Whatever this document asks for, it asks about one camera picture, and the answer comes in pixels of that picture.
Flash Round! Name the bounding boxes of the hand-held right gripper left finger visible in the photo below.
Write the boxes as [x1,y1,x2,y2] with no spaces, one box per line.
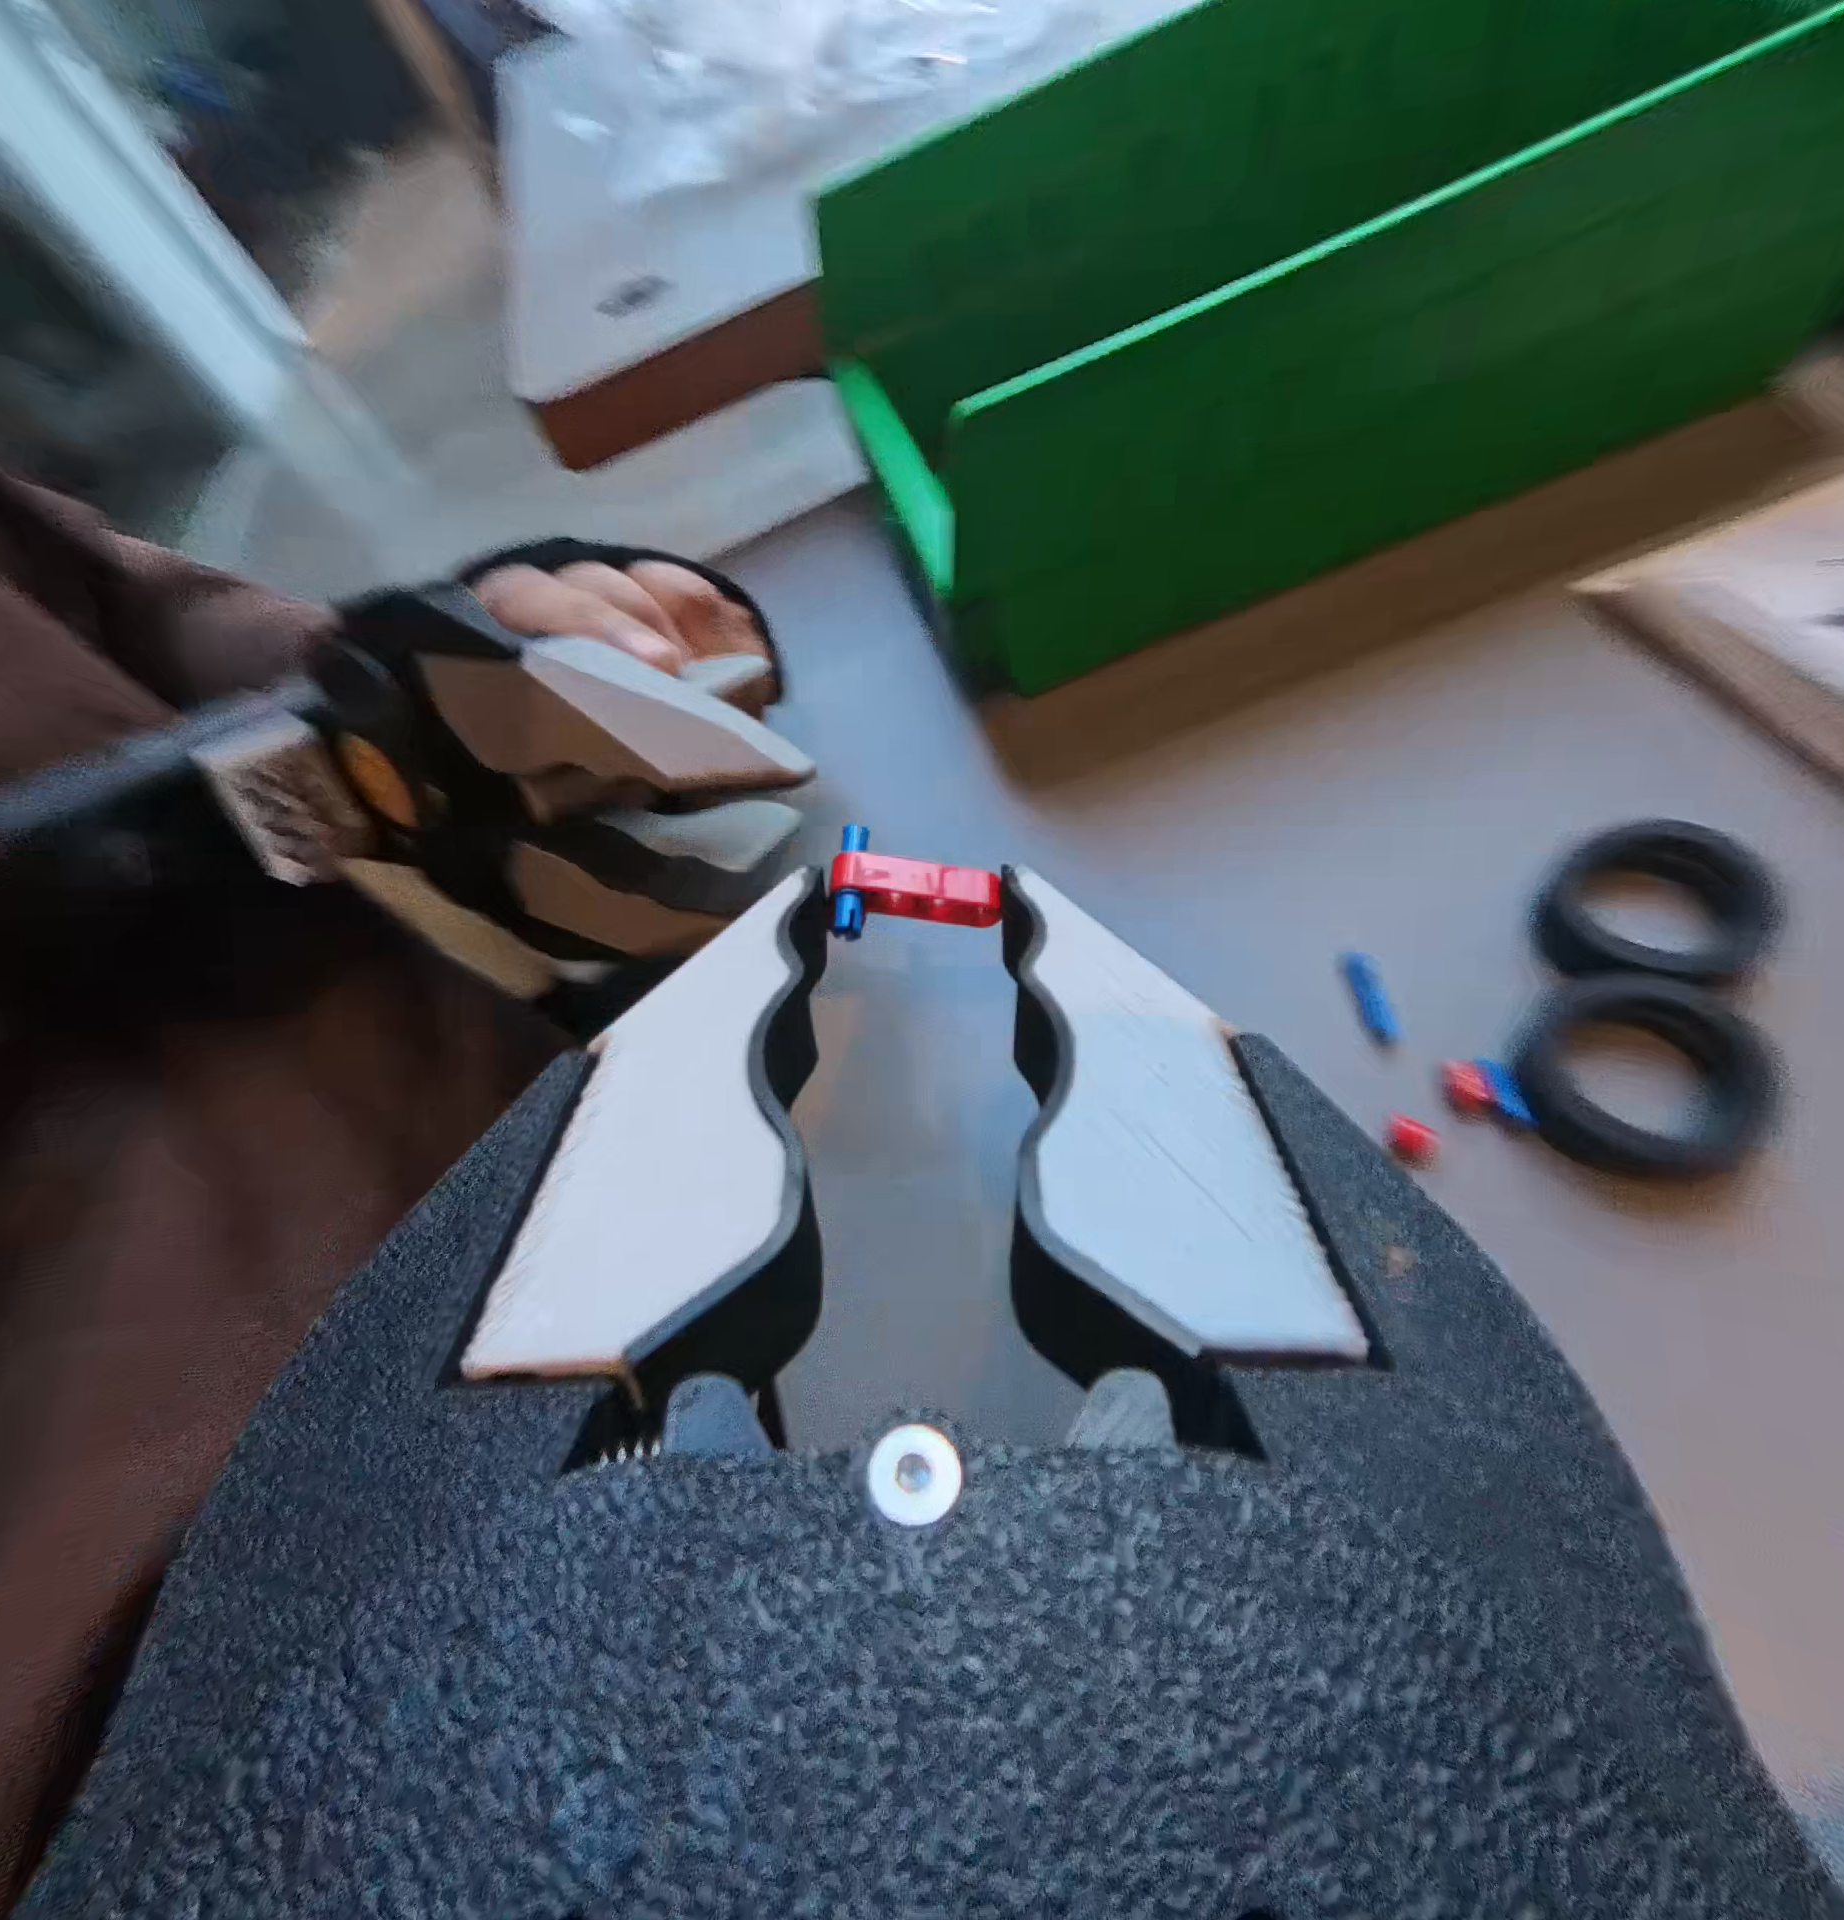
[459,864,833,1382]

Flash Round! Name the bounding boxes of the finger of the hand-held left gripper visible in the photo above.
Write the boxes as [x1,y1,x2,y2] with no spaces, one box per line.
[503,799,808,965]
[411,634,820,797]

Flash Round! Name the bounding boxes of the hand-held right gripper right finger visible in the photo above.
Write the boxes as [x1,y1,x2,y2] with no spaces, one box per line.
[1001,864,1373,1366]

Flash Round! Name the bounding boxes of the red angled beam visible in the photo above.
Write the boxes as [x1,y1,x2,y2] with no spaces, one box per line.
[828,852,1003,928]

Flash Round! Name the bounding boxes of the green plastic bin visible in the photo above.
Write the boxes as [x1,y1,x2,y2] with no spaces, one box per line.
[814,0,1844,700]

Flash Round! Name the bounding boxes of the person's left forearm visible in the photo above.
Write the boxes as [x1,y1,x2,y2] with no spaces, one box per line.
[0,449,353,842]

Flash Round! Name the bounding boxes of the grey desk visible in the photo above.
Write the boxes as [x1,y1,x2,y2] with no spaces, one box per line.
[710,344,1844,1848]

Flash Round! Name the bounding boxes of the background desk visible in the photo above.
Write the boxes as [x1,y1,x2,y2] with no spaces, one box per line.
[494,0,1207,473]

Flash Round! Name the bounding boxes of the person's left hand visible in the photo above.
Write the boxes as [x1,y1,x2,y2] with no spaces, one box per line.
[475,559,781,707]

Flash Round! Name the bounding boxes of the black rubber toy tire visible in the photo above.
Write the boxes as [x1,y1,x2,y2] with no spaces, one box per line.
[1529,818,1784,986]
[1507,977,1784,1177]

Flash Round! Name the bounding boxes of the person's brown sweater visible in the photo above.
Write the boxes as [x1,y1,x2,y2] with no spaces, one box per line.
[0,842,594,1920]

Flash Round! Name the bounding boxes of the clear plastic bags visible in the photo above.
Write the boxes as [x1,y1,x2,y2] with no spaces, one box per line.
[538,0,1015,201]

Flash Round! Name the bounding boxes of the open instruction booklet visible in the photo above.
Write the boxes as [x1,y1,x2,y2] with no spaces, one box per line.
[1573,449,1844,827]

